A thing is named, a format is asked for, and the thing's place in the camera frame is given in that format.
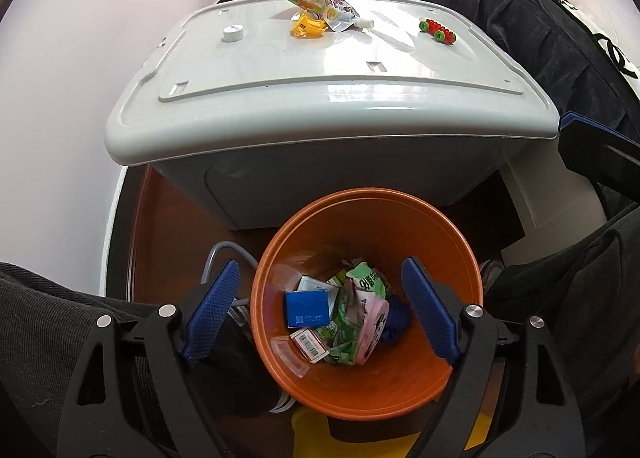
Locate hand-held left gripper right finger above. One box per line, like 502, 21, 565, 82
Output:
401, 257, 586, 458

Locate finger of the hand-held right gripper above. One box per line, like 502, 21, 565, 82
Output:
556, 110, 640, 189

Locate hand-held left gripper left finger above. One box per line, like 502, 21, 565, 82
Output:
56, 259, 242, 458

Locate blue cloth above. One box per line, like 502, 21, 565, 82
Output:
382, 294, 413, 344

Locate green pink wrapper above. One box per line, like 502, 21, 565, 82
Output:
325, 261, 391, 366

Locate orange plastic bin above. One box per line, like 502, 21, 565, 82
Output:
250, 188, 485, 421

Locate green foil wrapper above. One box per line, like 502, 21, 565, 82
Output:
327, 274, 357, 364

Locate blue white carton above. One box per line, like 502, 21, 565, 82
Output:
285, 289, 332, 329

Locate small grey white carton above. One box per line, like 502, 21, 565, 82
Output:
291, 328, 329, 364

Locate grey shoe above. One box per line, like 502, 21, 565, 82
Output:
477, 258, 506, 289

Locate black white printed blanket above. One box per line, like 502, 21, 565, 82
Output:
450, 0, 640, 89

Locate yellow plastic object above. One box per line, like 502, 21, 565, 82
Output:
291, 405, 493, 458

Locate bed with dark skirt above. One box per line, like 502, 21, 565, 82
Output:
352, 0, 640, 254

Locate red green toy car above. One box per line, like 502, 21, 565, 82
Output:
419, 17, 457, 45

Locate grey plastic storage box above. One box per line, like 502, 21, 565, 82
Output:
104, 0, 560, 231

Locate yellow plastic toy piece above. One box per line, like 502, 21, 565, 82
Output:
290, 10, 327, 39

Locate grey hose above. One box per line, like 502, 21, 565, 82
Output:
200, 241, 261, 309

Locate white cable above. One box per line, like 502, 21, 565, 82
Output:
269, 392, 297, 415

